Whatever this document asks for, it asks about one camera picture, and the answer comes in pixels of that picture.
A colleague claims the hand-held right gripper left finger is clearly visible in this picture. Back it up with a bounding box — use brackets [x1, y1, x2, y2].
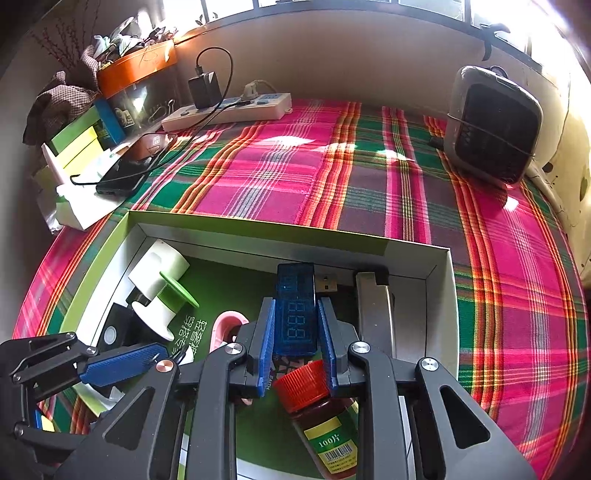
[55, 296, 278, 480]

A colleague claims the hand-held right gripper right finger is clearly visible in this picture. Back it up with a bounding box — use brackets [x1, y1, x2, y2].
[316, 296, 539, 480]

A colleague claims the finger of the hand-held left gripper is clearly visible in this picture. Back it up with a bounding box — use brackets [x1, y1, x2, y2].
[13, 405, 93, 468]
[9, 332, 171, 402]

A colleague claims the blue usb tester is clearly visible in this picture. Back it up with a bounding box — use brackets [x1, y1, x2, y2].
[276, 262, 340, 358]

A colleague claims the pink plastic clip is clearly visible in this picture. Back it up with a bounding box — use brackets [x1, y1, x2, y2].
[209, 311, 252, 354]

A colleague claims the white green spool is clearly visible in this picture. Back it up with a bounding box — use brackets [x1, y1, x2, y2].
[127, 239, 200, 342]

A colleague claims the black grey rectangular device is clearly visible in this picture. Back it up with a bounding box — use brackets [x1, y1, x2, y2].
[97, 305, 137, 354]

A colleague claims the red-cap brown medicine bottle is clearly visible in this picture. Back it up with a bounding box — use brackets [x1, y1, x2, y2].
[272, 360, 361, 480]

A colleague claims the white green paper box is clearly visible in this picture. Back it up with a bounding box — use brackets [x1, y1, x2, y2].
[54, 152, 127, 232]

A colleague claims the pink green plaid blanket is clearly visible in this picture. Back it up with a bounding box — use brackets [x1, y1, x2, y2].
[14, 99, 580, 480]

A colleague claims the black phone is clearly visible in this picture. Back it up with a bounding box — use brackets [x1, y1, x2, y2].
[95, 157, 158, 197]

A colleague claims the dark glossy phone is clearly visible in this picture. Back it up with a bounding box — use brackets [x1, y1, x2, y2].
[129, 133, 178, 160]

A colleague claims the green yellow cardboard box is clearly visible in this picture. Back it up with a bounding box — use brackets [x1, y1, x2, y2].
[50, 111, 107, 174]

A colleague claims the white power strip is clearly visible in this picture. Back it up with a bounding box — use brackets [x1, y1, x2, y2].
[161, 92, 293, 132]

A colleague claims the blue box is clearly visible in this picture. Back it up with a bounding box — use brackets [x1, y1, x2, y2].
[95, 99, 127, 144]

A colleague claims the white plug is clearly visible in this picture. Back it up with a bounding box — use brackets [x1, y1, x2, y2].
[243, 79, 278, 100]

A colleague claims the clear plastic box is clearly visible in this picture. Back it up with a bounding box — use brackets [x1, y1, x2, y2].
[106, 69, 181, 134]

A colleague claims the black charger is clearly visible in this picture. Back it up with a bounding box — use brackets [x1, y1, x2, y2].
[188, 71, 222, 110]

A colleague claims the brown checkered cloth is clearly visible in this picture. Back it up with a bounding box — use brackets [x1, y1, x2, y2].
[23, 46, 100, 144]

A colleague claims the small grey heater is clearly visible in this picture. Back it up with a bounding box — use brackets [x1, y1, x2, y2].
[442, 65, 544, 185]

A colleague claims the orange box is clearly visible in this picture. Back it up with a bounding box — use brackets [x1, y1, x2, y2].
[97, 39, 178, 100]

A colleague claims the cream heart-print curtain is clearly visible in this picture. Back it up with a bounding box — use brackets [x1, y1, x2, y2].
[526, 46, 591, 232]

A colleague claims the black window hook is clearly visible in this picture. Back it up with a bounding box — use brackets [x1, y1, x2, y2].
[480, 23, 511, 61]

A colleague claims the black charging cable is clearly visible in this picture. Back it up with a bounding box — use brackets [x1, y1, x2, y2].
[69, 46, 252, 190]

